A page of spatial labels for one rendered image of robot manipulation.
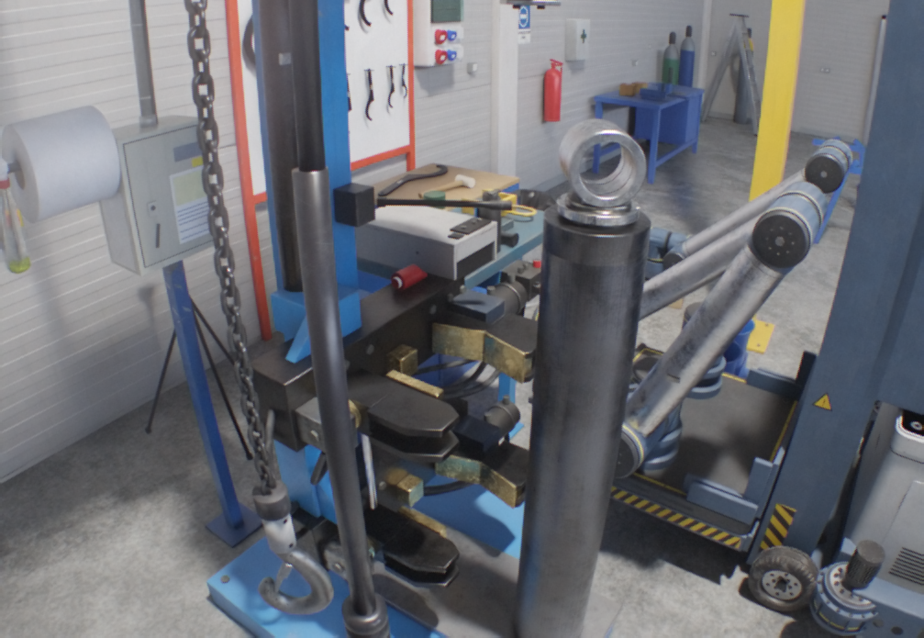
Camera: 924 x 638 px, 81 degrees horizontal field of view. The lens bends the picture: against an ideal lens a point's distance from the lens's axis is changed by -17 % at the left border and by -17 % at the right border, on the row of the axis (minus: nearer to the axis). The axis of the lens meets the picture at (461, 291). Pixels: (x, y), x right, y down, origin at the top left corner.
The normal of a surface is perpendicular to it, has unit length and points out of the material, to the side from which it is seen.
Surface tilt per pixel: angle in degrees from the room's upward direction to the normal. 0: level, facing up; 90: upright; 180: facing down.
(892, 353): 90
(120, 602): 0
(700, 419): 0
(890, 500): 90
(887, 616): 90
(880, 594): 0
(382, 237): 90
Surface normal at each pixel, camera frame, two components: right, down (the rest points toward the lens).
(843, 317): -0.61, 0.34
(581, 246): -0.42, 0.40
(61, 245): 0.83, 0.25
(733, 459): 0.00, -0.90
